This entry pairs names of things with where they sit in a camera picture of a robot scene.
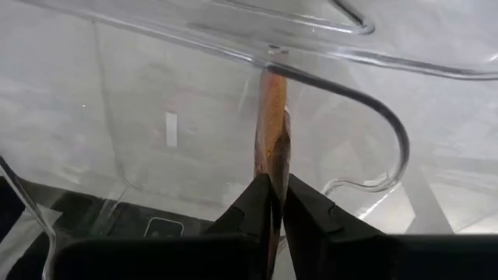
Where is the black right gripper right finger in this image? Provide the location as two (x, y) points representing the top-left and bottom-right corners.
(282, 173), (498, 280)

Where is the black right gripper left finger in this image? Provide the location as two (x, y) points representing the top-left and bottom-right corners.
(52, 173), (272, 280)

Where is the brown orange spice packet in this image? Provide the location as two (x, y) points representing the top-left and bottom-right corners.
(253, 71), (292, 273)

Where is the clear plastic bin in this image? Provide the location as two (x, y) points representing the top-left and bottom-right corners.
(0, 0), (498, 280)

